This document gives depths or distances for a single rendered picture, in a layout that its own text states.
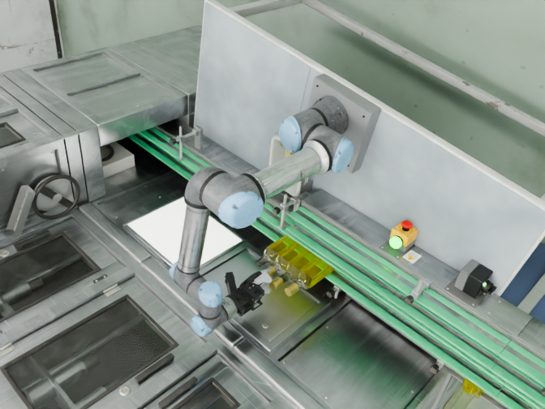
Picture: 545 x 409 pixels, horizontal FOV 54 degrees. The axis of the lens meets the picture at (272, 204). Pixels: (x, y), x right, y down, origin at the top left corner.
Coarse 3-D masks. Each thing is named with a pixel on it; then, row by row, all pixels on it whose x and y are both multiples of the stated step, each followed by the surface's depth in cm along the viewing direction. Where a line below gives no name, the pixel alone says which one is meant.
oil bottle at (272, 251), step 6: (282, 240) 210; (288, 240) 210; (270, 246) 207; (276, 246) 207; (282, 246) 207; (288, 246) 208; (264, 252) 205; (270, 252) 204; (276, 252) 204; (270, 258) 204
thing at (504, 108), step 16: (272, 0) 245; (288, 0) 251; (304, 0) 256; (336, 16) 247; (368, 32) 239; (384, 48) 236; (400, 48) 232; (416, 64) 228; (432, 64) 226; (448, 80) 221; (464, 80) 219; (480, 96) 214; (512, 112) 208; (544, 128) 202
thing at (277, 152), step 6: (276, 138) 213; (276, 144) 217; (270, 150) 218; (276, 150) 219; (282, 150) 222; (270, 156) 219; (276, 156) 221; (282, 156) 224; (270, 162) 221; (294, 186) 223; (300, 186) 215; (288, 192) 221; (294, 192) 219
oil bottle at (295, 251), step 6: (294, 246) 208; (300, 246) 209; (282, 252) 205; (288, 252) 205; (294, 252) 205; (300, 252) 206; (276, 258) 203; (282, 258) 202; (288, 258) 203; (294, 258) 203; (282, 264) 201; (282, 270) 202
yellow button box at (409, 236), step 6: (396, 228) 191; (402, 228) 191; (414, 228) 192; (396, 234) 190; (402, 234) 189; (408, 234) 189; (414, 234) 190; (408, 240) 188; (414, 240) 194; (402, 246) 191; (408, 246) 191
